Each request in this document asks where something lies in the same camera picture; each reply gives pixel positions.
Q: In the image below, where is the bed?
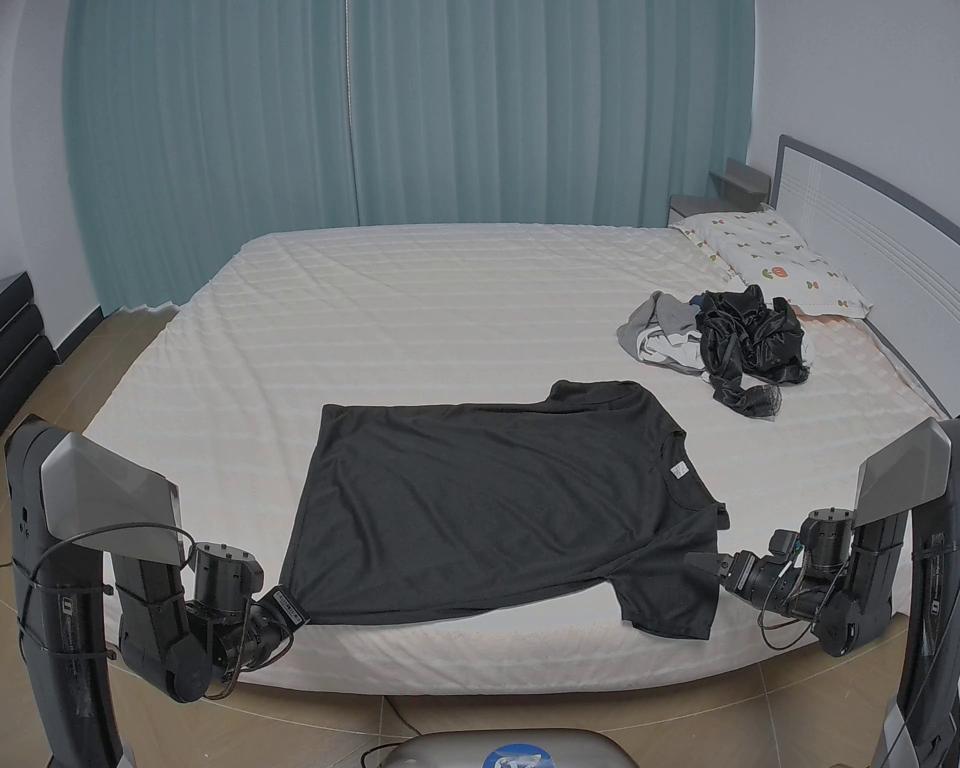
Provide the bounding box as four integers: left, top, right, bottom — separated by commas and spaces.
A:
75, 135, 960, 695

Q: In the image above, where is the grey bedside table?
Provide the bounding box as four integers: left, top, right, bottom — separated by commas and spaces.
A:
667, 157, 772, 226

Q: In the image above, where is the white printed pillow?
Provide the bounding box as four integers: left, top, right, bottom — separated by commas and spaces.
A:
669, 211, 875, 320

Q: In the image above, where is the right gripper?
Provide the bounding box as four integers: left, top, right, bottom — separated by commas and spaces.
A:
720, 551, 800, 616

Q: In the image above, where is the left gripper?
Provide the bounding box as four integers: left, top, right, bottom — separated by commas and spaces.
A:
243, 586, 309, 665

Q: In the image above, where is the black T-shirt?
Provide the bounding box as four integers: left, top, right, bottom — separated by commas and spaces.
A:
279, 380, 730, 642

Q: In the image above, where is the blue-green curtain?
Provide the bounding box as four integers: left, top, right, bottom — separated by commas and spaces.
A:
348, 0, 757, 226
63, 0, 361, 316

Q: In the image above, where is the grey and white garment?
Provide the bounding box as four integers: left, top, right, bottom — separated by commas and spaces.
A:
616, 291, 717, 376

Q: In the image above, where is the black satin garment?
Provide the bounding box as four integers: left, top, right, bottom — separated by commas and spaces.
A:
693, 283, 815, 420

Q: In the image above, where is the black chest of drawers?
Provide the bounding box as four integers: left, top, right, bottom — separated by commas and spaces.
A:
0, 271, 57, 421

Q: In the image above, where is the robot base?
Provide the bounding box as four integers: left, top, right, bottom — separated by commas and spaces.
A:
378, 731, 627, 768

